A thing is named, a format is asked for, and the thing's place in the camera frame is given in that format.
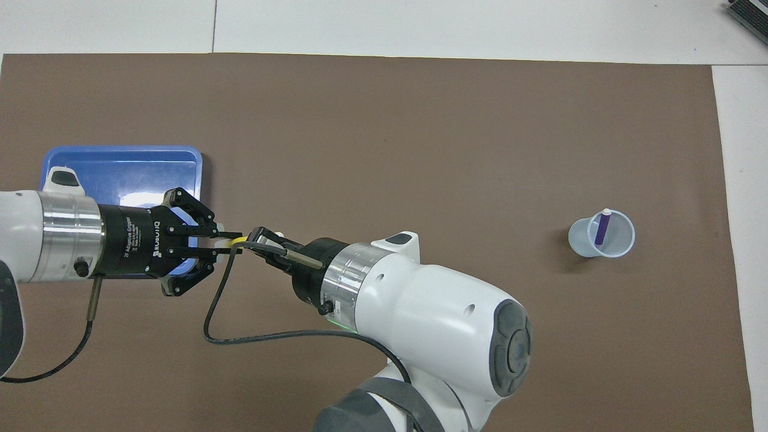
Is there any brown table mat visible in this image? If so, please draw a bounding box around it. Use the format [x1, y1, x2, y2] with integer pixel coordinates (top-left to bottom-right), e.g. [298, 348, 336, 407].
[0, 53, 755, 432]

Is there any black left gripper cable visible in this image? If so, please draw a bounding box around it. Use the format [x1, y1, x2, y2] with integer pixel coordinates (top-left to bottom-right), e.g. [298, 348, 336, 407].
[0, 279, 103, 383]

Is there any blue plastic tray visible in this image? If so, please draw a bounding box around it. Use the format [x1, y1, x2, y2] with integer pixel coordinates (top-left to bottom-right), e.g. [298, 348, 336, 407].
[39, 146, 203, 280]

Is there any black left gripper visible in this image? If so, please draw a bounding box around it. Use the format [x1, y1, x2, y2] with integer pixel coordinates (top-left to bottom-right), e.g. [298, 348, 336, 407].
[97, 188, 242, 296]

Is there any purple pen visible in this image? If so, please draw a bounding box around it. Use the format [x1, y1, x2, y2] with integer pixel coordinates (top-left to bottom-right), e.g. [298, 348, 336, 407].
[594, 208, 613, 245]

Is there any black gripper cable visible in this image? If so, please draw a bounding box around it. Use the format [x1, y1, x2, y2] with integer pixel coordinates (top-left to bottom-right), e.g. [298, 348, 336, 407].
[203, 240, 415, 385]
[0, 279, 103, 383]

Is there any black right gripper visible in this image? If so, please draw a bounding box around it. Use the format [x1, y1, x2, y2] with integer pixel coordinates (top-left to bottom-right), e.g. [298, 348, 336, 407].
[248, 226, 350, 310]

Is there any translucent plastic cup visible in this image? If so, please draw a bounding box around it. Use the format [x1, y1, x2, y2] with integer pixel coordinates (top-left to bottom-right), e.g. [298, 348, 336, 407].
[568, 209, 636, 259]

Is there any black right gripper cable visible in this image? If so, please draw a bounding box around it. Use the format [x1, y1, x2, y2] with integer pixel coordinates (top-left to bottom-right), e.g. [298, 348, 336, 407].
[203, 240, 415, 385]

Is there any dark ribbed device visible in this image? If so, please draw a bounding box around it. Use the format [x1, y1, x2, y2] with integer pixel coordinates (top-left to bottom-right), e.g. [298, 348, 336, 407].
[725, 0, 768, 38]

